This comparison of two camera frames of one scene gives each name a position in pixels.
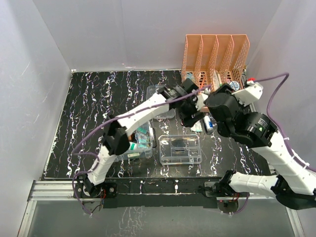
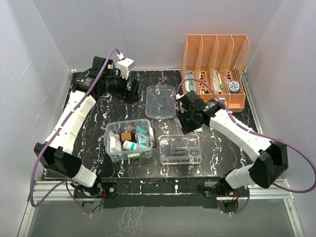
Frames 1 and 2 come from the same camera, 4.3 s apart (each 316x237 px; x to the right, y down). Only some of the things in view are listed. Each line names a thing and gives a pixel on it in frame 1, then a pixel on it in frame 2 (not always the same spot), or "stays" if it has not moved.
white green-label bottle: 133,146 stays
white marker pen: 219,80 stays
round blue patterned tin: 234,85 stays
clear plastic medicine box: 141,141 stays
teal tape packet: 144,129 -> 142,138
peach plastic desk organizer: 212,60 stays
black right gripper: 225,88 -> 186,128
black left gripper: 186,119 -> 131,96
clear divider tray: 179,149 stays
